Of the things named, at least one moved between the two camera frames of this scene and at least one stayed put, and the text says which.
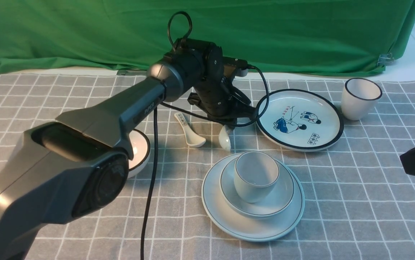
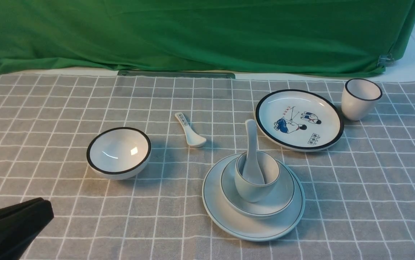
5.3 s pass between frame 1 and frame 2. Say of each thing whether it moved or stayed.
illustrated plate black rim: stayed
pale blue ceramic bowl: stayed
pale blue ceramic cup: stayed
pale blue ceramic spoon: moved
